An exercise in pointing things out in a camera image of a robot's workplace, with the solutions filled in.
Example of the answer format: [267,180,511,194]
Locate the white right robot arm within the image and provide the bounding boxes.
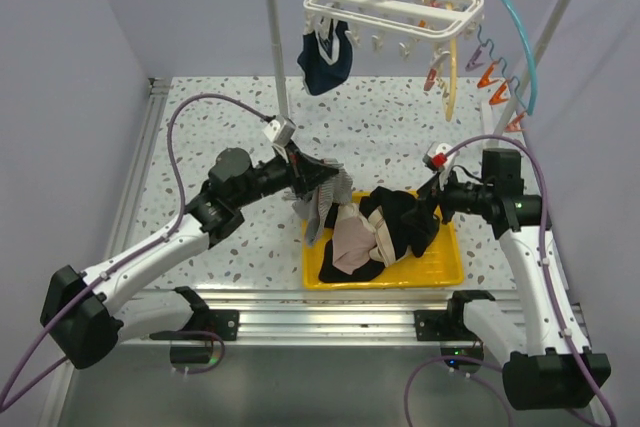
[404,143,611,411]

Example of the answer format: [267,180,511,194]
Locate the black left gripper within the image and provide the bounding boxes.
[233,139,338,209]

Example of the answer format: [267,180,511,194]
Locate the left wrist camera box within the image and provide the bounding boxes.
[263,115,296,147]

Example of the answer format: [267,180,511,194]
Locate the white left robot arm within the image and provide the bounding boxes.
[40,142,339,370]

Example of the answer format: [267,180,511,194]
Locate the white rectangular clip hanger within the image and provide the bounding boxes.
[303,0,484,50]

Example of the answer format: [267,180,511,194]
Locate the pink beige underwear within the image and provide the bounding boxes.
[332,203,377,275]

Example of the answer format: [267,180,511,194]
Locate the grey striped underwear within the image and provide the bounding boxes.
[292,158,353,247]

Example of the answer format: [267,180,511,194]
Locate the navy blue underwear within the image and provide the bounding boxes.
[297,20,353,96]

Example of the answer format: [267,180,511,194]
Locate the black underwear beige waistband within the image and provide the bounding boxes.
[359,187,440,267]

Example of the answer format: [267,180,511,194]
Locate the yellow round clip hanger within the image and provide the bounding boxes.
[423,38,458,122]

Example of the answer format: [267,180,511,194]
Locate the yellow plastic tray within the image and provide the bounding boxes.
[302,192,463,290]

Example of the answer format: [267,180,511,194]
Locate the blue round clip hanger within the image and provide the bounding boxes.
[492,0,538,135]

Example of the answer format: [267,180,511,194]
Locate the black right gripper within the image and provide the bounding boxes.
[401,164,493,236]

